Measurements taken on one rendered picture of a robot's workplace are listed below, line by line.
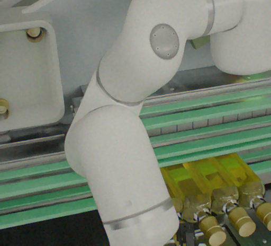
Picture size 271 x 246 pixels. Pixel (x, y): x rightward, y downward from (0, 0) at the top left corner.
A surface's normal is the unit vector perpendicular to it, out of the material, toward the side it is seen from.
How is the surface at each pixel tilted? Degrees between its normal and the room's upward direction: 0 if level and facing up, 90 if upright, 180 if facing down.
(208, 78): 90
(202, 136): 90
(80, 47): 0
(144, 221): 34
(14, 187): 90
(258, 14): 6
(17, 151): 90
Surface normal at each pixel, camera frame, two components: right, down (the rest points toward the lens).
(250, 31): 0.04, 0.48
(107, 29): 0.27, 0.42
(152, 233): 0.20, -0.18
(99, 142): -0.27, -0.04
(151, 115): -0.04, -0.90
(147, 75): -0.11, 0.83
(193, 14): 0.76, 0.09
